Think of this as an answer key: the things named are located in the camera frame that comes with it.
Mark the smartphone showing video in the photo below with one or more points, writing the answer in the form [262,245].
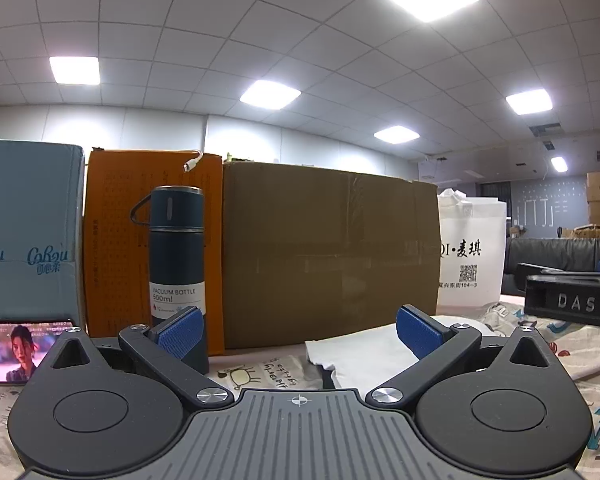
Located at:
[23,346]

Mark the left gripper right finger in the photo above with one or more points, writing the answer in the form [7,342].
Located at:
[441,352]

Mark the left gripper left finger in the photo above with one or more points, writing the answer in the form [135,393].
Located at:
[165,353]

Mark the white shopping bag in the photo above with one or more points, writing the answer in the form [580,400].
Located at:
[472,255]

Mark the printed grey bed sheet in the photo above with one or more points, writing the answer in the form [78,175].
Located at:
[576,346]

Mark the light blue cardboard box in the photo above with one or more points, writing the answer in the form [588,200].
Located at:
[41,203]

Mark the orange cardboard box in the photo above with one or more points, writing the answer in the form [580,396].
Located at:
[115,250]

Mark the dark blue vacuum bottle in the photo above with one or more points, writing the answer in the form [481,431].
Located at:
[176,255]

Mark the white garment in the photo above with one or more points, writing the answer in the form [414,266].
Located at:
[362,360]

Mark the large brown cardboard box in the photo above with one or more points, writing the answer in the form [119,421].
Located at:
[311,253]

